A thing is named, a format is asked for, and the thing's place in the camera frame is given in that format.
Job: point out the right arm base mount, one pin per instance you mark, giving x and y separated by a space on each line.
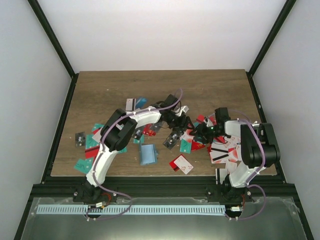
224 195

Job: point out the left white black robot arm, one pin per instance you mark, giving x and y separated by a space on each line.
118 130

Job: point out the blue leather card holder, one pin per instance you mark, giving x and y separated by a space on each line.
148 154

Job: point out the light blue slotted cable duct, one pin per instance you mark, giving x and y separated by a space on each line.
76 209

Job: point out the red gold VIP card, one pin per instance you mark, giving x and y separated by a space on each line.
197 146

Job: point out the teal card front left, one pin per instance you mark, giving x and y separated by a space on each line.
84 165

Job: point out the white card with black stripe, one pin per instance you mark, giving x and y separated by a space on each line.
130 104

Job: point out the red VIP card centre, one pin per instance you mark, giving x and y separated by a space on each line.
151 129

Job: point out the white floral card front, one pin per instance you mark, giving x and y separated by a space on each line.
183 164

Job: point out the red card front left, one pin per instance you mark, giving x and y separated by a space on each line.
91 152

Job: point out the blue card top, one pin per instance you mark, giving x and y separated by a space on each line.
140 102

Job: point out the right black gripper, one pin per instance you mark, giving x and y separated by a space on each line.
200 133

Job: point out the white striped card right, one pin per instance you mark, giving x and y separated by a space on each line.
218 155

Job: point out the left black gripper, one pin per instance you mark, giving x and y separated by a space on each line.
187 120

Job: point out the black VIP card centre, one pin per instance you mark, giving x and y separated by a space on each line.
172 139

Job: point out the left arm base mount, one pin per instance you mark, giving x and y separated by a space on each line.
92 195

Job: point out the black vip card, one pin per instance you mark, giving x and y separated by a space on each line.
172 139
80 139

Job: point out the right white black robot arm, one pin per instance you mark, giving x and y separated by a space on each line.
259 148

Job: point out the black VIP card left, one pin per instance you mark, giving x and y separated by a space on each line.
80 139

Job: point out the white striped card edge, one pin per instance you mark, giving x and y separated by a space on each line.
220 175

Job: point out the teal VIP card centre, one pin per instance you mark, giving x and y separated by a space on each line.
186 146

